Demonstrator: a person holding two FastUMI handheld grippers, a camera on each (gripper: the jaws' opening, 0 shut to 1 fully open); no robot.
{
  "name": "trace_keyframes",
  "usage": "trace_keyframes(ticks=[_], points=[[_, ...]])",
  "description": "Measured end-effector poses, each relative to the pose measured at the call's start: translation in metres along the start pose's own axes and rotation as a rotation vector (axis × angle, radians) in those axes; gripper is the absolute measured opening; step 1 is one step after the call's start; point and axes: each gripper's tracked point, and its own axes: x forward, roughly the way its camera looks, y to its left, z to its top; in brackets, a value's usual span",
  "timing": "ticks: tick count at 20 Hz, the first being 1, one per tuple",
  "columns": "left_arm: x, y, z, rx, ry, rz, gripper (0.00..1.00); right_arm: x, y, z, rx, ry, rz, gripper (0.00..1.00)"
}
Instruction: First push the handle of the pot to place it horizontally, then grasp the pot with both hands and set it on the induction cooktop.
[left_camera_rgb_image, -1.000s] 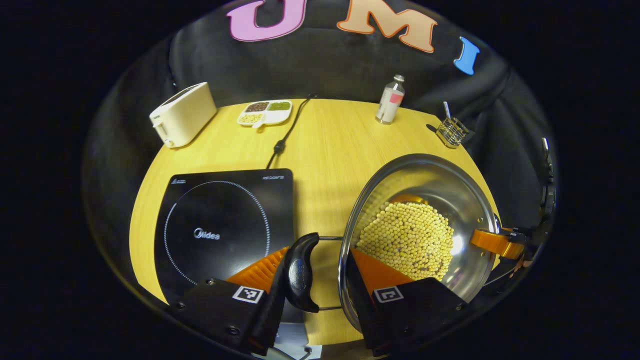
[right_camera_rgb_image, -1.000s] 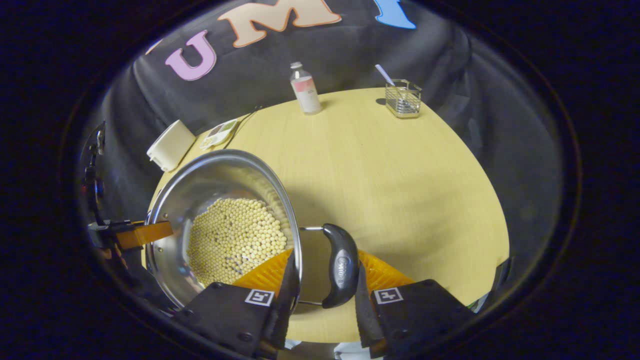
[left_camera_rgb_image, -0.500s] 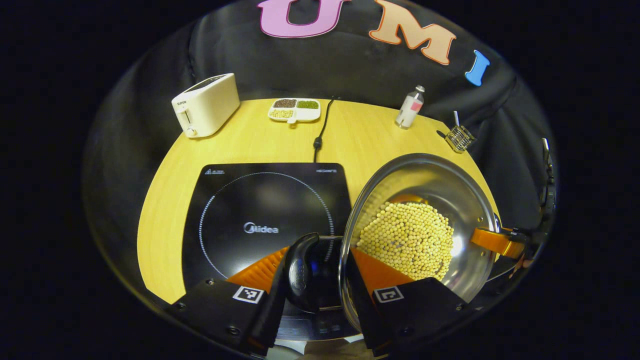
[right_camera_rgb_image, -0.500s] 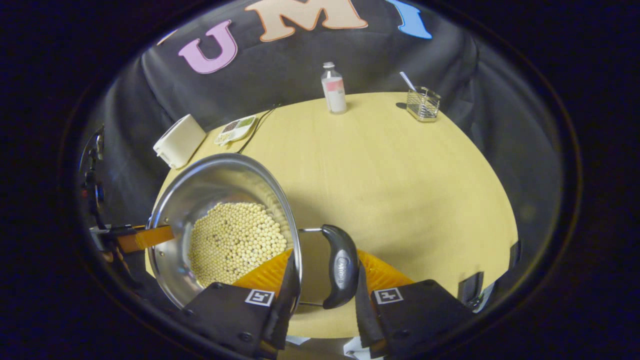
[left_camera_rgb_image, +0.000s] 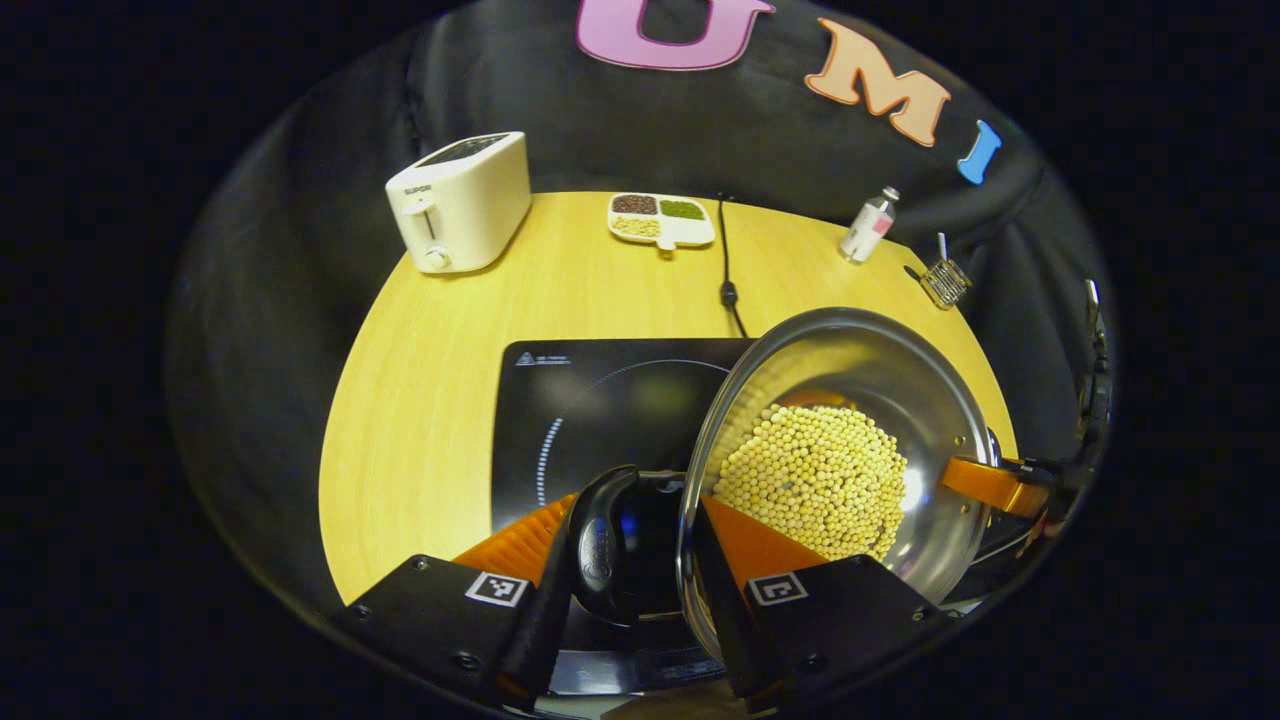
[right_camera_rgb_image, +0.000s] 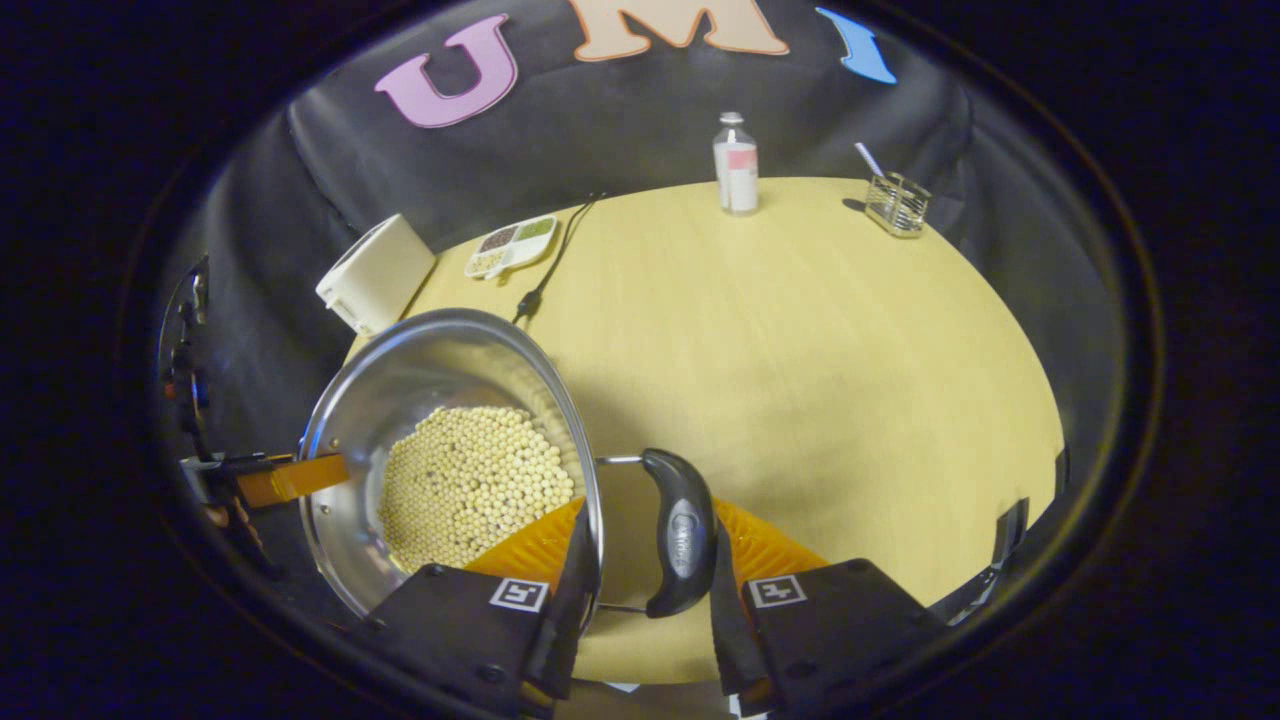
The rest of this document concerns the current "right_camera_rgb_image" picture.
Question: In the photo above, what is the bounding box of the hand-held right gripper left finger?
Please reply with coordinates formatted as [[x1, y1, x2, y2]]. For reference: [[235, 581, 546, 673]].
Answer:
[[365, 497, 601, 716]]

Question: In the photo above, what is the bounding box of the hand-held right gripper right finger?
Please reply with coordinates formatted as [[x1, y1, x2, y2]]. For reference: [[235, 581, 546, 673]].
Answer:
[[708, 497, 946, 716]]

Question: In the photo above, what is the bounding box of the steel pot with black handle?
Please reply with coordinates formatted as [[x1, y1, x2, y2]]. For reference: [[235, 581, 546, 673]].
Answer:
[[298, 308, 719, 621]]

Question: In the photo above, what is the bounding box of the pile of soybeans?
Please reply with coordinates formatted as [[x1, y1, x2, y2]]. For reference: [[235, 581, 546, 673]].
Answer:
[[377, 405, 578, 574]]

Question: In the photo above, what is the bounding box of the white toaster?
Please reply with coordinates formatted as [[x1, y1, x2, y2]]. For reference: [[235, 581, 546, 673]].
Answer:
[[316, 214, 438, 337]]

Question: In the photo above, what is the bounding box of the white divided dish of grains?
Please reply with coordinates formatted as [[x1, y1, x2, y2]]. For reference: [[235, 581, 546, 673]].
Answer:
[[464, 214, 559, 280]]

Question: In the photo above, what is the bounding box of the clear bottle with pink label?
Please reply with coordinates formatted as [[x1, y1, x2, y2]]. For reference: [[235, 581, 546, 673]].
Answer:
[[712, 111, 760, 216]]

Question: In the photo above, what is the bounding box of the clear glass cup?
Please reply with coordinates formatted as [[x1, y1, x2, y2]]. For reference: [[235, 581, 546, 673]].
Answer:
[[864, 172, 933, 239]]

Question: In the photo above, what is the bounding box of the black power cable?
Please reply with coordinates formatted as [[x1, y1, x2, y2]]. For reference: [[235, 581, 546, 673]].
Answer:
[[512, 193, 608, 326]]

